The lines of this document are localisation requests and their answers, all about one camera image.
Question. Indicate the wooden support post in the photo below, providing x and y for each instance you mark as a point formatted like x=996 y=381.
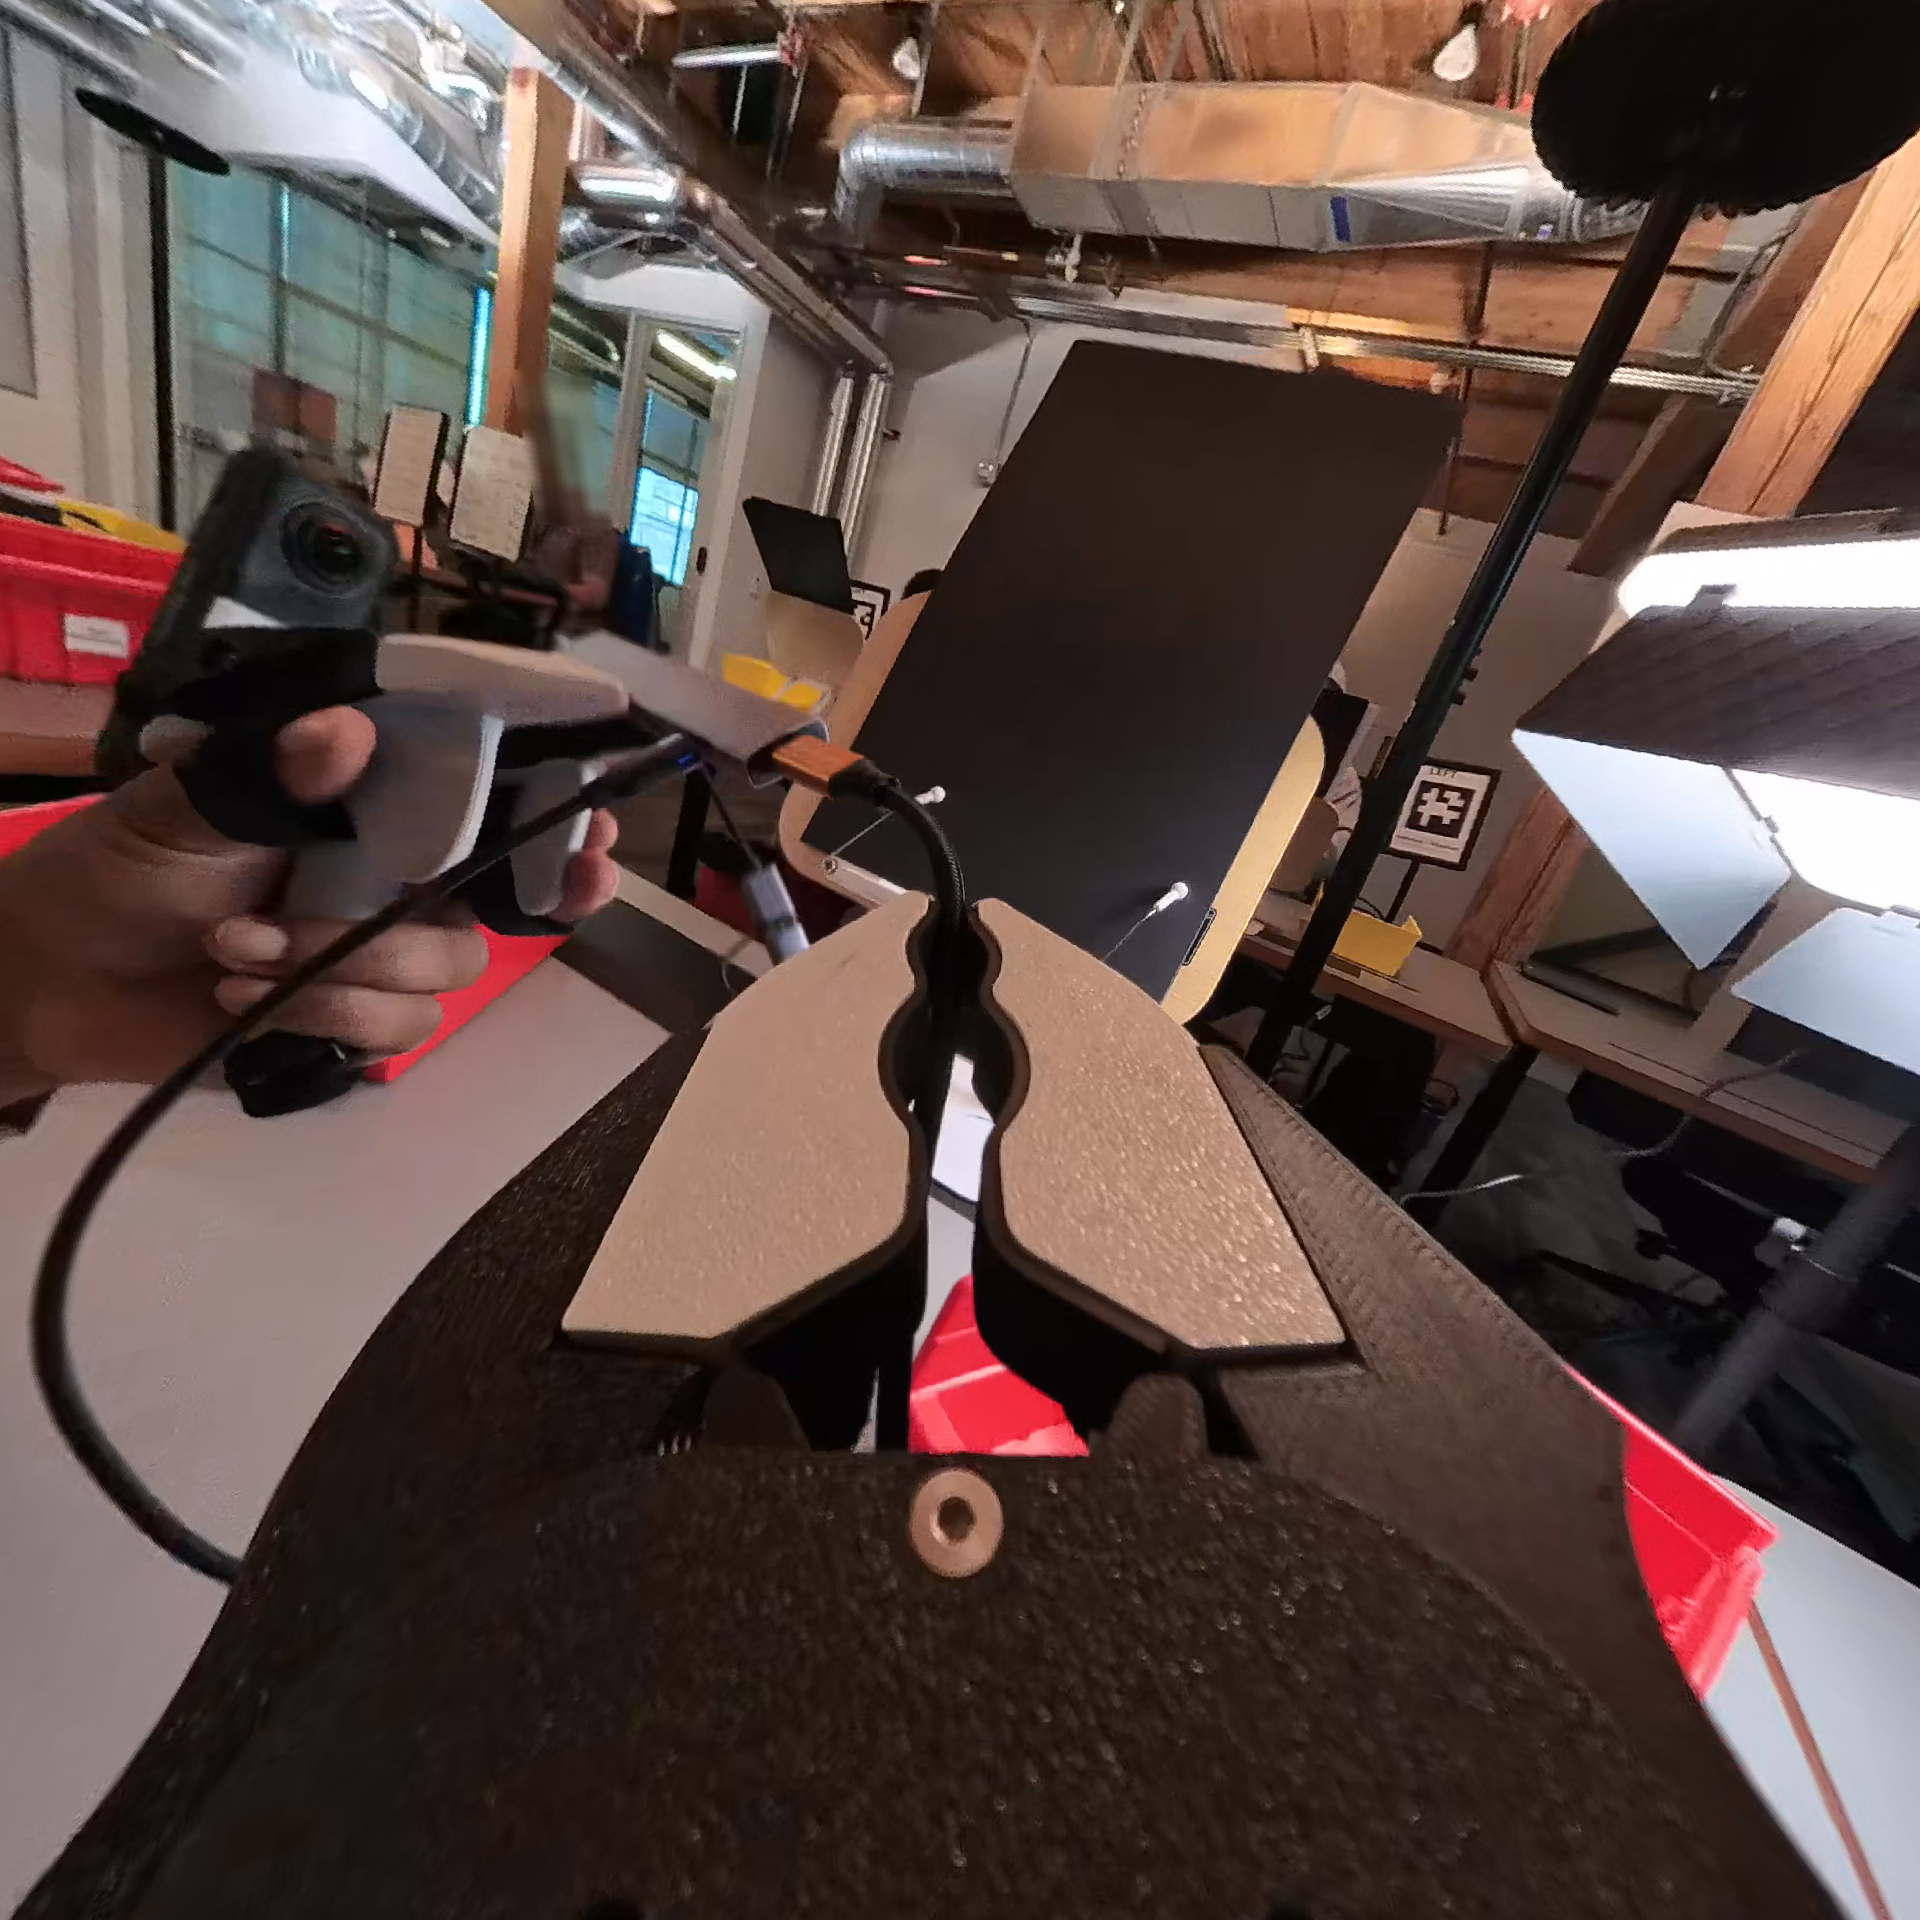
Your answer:
x=528 y=269

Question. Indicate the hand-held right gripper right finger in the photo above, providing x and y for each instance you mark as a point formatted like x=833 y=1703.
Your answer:
x=1156 y=1185

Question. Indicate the small printed tag sign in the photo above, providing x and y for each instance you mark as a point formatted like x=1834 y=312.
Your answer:
x=1447 y=818

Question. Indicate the wooden office desk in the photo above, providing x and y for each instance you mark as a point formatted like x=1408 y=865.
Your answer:
x=1650 y=1048

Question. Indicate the red plastic bin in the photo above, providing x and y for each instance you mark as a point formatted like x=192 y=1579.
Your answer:
x=480 y=990
x=1696 y=1561
x=59 y=600

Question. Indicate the dark light stand pole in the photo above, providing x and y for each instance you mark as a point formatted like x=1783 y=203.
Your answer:
x=1798 y=1290

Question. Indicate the yellow bin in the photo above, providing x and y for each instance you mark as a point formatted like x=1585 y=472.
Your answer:
x=1376 y=942
x=774 y=681
x=126 y=525

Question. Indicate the black tablet tan rim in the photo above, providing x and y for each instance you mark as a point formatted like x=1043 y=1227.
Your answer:
x=1140 y=628

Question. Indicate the computer monitor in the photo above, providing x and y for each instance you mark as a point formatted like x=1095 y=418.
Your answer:
x=494 y=494
x=409 y=464

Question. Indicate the silver ventilation duct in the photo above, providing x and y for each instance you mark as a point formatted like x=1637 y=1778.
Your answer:
x=929 y=166

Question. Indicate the black floor lamp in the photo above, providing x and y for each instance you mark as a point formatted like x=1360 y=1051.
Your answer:
x=149 y=134
x=1696 y=90

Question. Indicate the white tablet stand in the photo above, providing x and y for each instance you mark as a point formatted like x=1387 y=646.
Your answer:
x=960 y=1156

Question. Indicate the black monitor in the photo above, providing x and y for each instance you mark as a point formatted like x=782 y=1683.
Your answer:
x=803 y=556

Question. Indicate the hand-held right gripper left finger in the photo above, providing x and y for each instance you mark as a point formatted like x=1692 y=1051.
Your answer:
x=751 y=1171

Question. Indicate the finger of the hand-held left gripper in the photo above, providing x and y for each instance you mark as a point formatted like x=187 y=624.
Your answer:
x=494 y=676

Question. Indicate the cardboard box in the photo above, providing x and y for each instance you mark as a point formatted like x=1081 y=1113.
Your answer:
x=810 y=635

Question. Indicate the bright white panel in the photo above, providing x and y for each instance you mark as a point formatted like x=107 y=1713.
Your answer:
x=1650 y=838

